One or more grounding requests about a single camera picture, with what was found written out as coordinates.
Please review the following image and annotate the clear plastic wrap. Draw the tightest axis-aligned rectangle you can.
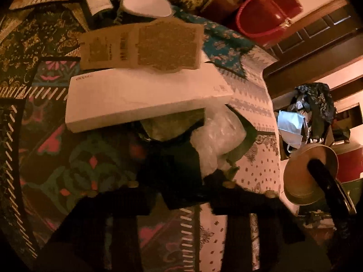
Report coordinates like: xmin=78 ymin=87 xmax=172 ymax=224
xmin=190 ymin=104 xmax=247 ymax=177

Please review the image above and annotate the white cardboard box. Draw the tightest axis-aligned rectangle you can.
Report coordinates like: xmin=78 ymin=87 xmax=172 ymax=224
xmin=65 ymin=63 xmax=233 ymax=133

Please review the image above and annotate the brown cardboard packaging card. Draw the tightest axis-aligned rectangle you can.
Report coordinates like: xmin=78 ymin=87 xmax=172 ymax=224
xmin=79 ymin=17 xmax=204 ymax=73

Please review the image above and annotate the patchwork patterned tablecloth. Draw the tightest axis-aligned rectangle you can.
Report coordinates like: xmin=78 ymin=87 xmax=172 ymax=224
xmin=1 ymin=2 xmax=281 ymax=271

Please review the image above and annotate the white paper on chair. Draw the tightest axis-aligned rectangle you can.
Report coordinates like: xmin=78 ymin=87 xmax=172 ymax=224
xmin=277 ymin=111 xmax=304 ymax=149

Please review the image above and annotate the dark floral cloth pile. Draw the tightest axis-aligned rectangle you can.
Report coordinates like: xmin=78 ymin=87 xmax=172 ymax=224
xmin=287 ymin=82 xmax=336 ymax=141

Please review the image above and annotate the red thermos jug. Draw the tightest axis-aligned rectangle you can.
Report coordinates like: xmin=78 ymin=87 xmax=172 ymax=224
xmin=236 ymin=0 xmax=303 ymax=47

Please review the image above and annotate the small white-labelled dark bottle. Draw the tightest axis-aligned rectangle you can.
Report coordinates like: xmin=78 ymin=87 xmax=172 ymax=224
xmin=86 ymin=0 xmax=113 ymax=16

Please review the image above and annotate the white ceramic bowl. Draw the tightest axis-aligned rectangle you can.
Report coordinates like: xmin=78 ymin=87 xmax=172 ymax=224
xmin=119 ymin=0 xmax=173 ymax=18

